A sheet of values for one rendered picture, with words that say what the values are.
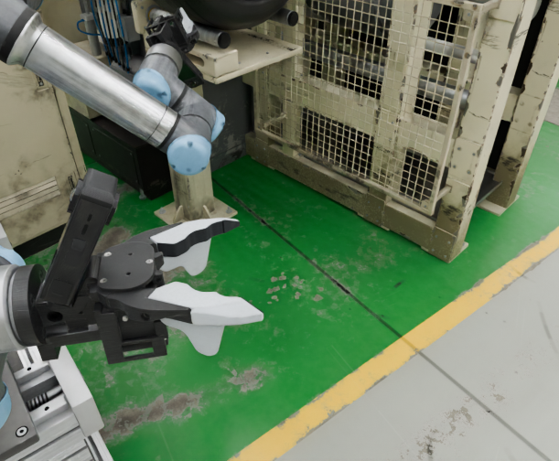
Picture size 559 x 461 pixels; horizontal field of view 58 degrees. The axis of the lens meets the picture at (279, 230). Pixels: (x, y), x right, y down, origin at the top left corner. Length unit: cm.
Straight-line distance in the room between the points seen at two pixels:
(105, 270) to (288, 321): 139
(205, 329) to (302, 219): 184
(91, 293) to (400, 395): 134
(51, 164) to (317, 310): 115
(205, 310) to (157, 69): 70
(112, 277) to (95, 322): 5
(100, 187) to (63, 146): 170
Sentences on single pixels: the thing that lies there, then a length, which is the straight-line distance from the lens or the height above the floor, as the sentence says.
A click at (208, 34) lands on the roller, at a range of 152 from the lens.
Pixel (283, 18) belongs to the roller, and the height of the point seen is 90.
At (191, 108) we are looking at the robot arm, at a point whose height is 94.
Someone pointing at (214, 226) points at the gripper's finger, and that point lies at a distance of 51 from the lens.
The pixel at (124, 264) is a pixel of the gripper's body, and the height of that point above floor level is 107.
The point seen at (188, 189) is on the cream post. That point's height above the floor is 19.
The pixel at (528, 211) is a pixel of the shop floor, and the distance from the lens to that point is 255.
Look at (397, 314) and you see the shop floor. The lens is 188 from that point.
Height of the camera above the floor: 137
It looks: 39 degrees down
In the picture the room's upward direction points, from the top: straight up
